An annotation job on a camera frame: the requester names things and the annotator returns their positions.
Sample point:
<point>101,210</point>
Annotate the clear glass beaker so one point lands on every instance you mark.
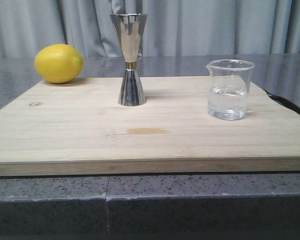
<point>229,88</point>

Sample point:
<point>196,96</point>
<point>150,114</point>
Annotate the light wooden cutting board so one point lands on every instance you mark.
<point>79,128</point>

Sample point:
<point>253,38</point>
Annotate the steel hourglass jigger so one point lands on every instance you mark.
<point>129,30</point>

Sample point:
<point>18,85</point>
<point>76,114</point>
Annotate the yellow lemon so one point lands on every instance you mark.
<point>58,63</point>

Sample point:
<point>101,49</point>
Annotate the grey curtain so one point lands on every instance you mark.
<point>173,27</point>

